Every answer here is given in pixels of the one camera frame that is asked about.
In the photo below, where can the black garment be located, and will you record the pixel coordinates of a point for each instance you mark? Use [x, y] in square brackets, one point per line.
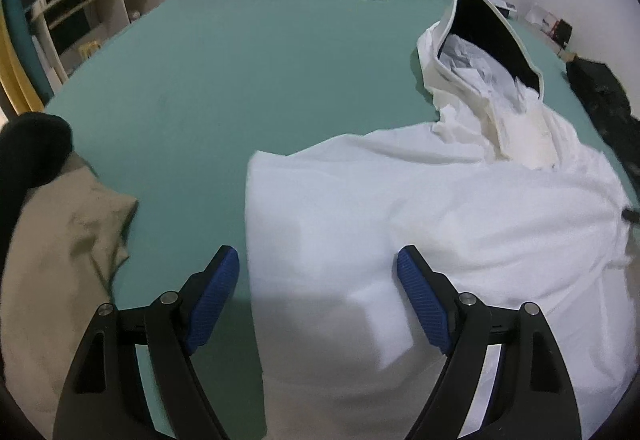
[30, 149]

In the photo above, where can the black crumpled cloth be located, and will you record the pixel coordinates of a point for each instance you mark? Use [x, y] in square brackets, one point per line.
[595, 89]

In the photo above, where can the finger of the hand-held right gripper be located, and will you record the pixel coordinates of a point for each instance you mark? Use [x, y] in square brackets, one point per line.
[632, 215]

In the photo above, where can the white paper item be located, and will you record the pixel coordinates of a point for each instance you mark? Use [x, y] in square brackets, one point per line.
[537, 14]

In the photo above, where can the yellow board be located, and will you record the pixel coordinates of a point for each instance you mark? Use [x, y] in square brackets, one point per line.
[12, 69]

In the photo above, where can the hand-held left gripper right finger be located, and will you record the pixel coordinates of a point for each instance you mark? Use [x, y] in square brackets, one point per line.
[420, 300]

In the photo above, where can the small black box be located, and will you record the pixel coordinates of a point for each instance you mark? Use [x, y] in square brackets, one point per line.
[560, 32]

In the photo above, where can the beige garment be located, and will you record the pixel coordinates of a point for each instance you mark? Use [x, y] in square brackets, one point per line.
[60, 240]

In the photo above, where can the white hooded jacket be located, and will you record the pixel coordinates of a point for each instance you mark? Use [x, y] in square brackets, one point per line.
[400, 200]

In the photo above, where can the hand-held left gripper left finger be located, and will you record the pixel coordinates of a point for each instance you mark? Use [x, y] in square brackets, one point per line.
[215, 300]

